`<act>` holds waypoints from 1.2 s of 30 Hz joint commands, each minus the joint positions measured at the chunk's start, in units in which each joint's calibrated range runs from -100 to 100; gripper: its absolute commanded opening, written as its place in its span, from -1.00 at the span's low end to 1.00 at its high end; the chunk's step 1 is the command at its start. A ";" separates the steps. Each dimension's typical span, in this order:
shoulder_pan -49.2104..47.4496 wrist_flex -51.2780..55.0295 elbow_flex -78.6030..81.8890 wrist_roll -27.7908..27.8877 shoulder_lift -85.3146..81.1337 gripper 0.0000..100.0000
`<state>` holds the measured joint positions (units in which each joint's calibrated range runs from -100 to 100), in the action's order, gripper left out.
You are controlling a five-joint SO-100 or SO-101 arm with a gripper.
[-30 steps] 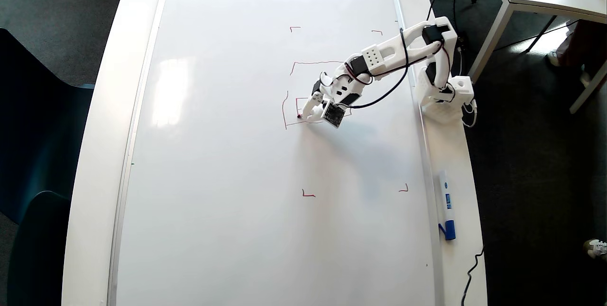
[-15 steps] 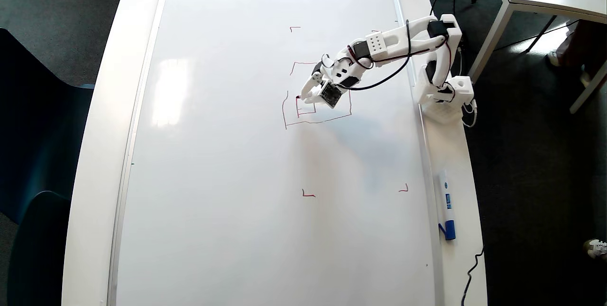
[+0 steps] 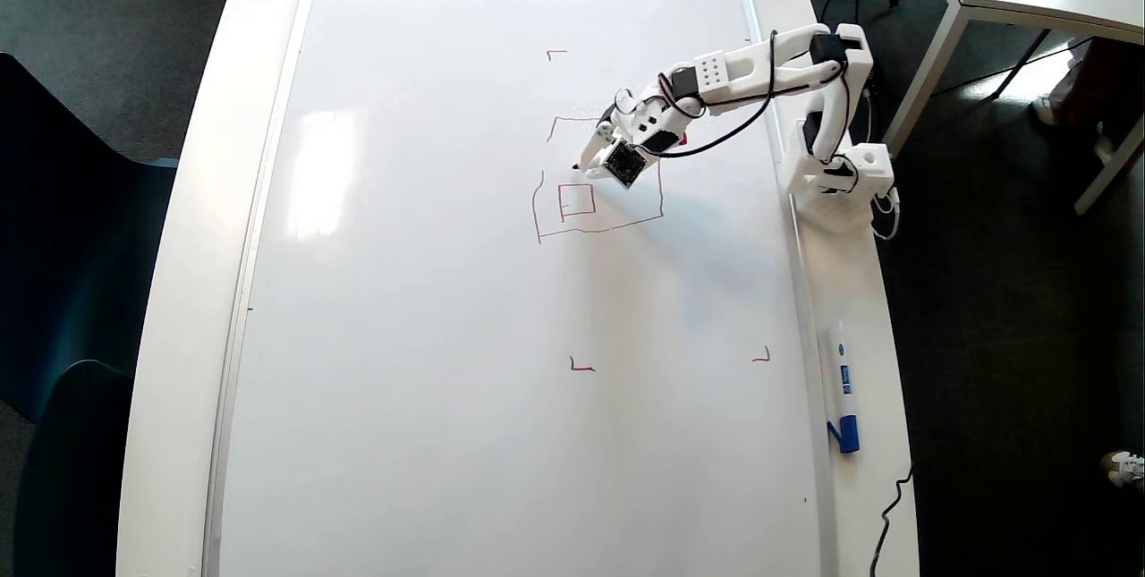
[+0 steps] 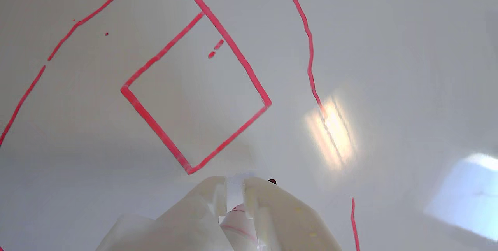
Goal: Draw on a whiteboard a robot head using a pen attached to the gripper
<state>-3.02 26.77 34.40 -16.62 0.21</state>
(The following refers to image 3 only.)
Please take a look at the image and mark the white whiteboard with aluminium frame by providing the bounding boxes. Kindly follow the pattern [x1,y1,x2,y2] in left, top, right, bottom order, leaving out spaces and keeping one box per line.
[201,0,837,577]

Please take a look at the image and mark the blue white marker pen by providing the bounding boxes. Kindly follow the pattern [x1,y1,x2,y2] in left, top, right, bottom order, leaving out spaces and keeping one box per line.
[823,319,861,455]

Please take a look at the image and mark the white shoe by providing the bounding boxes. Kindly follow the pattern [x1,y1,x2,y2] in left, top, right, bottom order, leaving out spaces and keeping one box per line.
[1100,450,1145,490]

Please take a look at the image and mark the thin robot base cable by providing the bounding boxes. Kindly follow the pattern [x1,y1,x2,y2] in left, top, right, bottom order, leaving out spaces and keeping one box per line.
[872,188,901,242]

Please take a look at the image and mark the small square wrist camera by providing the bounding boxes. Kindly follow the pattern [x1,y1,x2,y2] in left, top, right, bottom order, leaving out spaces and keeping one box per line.
[600,140,649,191]

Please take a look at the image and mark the person leg dark trousers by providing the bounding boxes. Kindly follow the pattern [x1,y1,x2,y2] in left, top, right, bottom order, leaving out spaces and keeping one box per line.
[1051,38,1145,162]

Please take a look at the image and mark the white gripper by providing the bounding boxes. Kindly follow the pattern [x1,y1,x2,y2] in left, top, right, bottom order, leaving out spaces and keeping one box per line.
[579,85,709,179]

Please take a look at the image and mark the black camera cable on arm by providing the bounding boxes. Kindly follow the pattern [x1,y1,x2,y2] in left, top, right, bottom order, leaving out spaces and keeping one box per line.
[657,30,779,158]

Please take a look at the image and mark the dark teal chair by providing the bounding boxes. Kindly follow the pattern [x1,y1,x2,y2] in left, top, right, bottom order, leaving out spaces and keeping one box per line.
[0,54,180,424]

